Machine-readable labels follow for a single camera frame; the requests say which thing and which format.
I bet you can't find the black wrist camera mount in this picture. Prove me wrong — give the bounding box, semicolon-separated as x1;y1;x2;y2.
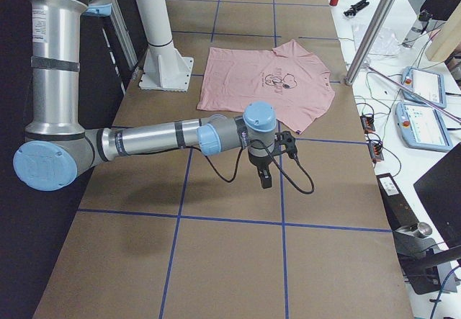
272;131;298;160

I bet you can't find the black hand tool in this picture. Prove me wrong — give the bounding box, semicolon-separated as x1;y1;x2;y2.
343;0;370;17

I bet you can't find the upper blue teach pendant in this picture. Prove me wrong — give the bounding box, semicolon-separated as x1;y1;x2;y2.
401;66;447;108

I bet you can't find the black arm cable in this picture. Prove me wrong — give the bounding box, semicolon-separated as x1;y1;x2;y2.
187;141;315;194

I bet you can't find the upper orange connector board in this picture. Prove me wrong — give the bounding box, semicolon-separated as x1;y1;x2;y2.
360;114;375;134

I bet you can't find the long metal grabber rod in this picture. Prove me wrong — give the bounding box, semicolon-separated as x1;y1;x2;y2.
364;65;460;123

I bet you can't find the clear plastic bag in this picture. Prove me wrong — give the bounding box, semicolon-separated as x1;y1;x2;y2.
352;24;400;56

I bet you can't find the black box with label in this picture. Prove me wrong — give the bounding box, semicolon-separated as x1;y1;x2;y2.
376;173;419;230

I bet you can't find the black monitor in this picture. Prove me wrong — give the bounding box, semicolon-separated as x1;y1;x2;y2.
413;145;460;248

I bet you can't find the lower orange connector board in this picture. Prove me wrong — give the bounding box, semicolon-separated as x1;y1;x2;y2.
367;140;384;164

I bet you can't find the orange connector board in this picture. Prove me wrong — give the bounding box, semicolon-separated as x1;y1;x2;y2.
367;140;384;164
360;114;375;134

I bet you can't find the white pedestal column base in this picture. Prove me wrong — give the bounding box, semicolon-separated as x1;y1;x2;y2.
136;0;194;91

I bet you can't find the blue teach pendant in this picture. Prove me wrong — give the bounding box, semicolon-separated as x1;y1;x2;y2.
401;66;447;108
395;102;453;152

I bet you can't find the wooden beam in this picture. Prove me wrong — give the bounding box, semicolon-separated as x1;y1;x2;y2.
425;4;461;62

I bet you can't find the lower blue teach pendant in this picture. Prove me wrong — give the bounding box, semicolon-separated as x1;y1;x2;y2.
395;102;453;152

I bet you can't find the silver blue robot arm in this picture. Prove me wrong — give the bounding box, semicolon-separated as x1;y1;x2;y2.
13;0;280;191

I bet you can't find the metal clamp mount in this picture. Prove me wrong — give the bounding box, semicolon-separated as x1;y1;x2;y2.
393;229;460;295

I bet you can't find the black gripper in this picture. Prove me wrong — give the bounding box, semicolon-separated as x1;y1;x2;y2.
248;141;274;189

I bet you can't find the pink snoopy t-shirt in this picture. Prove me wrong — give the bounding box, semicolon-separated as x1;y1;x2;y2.
197;40;335;133

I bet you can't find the aluminium frame post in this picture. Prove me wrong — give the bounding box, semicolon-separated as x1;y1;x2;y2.
344;0;395;86

